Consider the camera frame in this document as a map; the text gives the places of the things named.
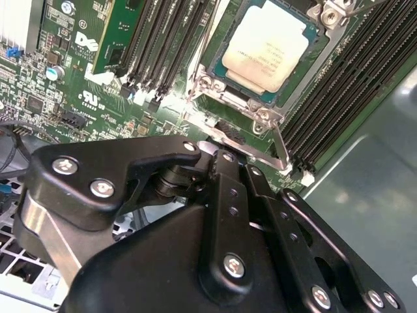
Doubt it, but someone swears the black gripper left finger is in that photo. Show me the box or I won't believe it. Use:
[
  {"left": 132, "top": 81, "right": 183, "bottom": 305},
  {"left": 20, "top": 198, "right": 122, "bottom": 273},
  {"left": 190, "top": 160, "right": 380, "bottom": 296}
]
[{"left": 12, "top": 119, "right": 255, "bottom": 307}]

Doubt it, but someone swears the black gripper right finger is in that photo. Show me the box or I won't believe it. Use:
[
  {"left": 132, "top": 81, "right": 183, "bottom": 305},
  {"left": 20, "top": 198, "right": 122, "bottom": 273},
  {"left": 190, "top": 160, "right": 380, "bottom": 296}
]
[{"left": 243, "top": 164, "right": 410, "bottom": 313}]

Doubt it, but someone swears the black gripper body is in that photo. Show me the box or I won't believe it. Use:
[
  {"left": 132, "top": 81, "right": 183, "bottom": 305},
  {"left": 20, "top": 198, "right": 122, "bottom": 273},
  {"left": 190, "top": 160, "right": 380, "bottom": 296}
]
[{"left": 60, "top": 199, "right": 408, "bottom": 313}]

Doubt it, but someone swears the metal socket cover frame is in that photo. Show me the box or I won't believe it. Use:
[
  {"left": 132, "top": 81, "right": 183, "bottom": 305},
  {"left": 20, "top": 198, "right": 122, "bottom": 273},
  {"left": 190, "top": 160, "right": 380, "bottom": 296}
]
[{"left": 187, "top": 97, "right": 293, "bottom": 172}]

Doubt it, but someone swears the wire locking lever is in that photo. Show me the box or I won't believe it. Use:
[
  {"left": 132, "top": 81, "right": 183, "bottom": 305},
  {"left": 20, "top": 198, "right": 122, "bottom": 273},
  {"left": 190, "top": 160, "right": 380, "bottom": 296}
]
[{"left": 188, "top": 0, "right": 218, "bottom": 98}]

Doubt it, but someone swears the silver topped CPU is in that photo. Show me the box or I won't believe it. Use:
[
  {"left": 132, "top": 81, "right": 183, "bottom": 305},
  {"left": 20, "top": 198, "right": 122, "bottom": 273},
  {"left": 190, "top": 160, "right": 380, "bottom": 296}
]
[{"left": 210, "top": 0, "right": 322, "bottom": 108}]

